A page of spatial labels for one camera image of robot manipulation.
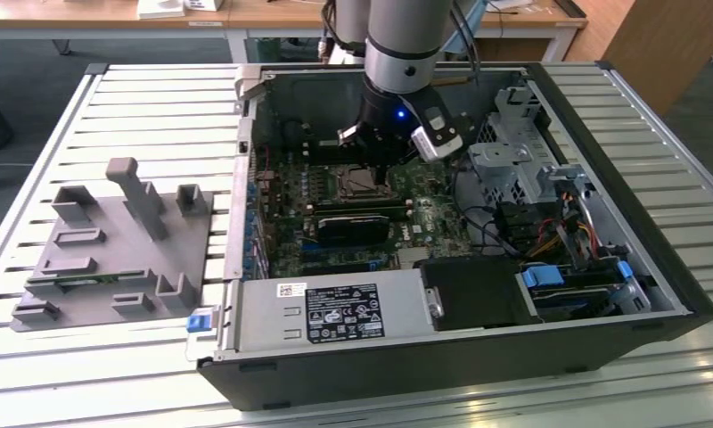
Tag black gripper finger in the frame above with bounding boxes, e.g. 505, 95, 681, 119
378, 151, 409, 197
337, 126, 381, 197

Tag CPU socket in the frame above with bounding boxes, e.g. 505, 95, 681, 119
330, 160, 393, 201

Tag metal locking lever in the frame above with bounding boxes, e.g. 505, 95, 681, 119
335, 189, 399, 201

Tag green motherboard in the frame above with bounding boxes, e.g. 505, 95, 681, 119
246, 141, 477, 278

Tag black graphics card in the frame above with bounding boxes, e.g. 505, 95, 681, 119
313, 212, 391, 250

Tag silver metal drive cage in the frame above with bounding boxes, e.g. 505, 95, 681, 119
450, 85, 602, 269

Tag silver chipset heatsink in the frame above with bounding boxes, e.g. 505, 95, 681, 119
395, 248, 430, 269

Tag black drive bay cover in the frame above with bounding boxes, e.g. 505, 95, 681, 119
417, 257, 541, 333

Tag wooden desk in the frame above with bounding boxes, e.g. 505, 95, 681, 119
0, 0, 242, 57
225, 0, 589, 63

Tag white papers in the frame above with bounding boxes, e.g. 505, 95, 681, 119
485, 0, 558, 15

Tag hard disk in blue carrier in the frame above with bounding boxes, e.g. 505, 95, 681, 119
518, 261, 618, 323

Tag silver power supply unit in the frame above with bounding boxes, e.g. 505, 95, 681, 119
211, 275, 439, 358

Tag grey parts rack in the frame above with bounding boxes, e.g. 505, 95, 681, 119
9, 155, 217, 334

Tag blue case latch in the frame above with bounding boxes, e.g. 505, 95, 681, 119
185, 313, 214, 334

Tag wooden cabinet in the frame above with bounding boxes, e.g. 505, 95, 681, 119
562, 0, 713, 118

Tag black PC case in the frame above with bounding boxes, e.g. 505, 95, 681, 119
193, 60, 713, 413

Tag green RAM stick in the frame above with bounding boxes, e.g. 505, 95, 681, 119
51, 272, 126, 289

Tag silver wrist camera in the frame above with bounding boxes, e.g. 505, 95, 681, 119
407, 95, 471, 163

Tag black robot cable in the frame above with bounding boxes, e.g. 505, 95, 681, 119
447, 0, 483, 88

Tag coloured wire bundle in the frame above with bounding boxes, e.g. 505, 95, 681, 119
525, 189, 606, 271

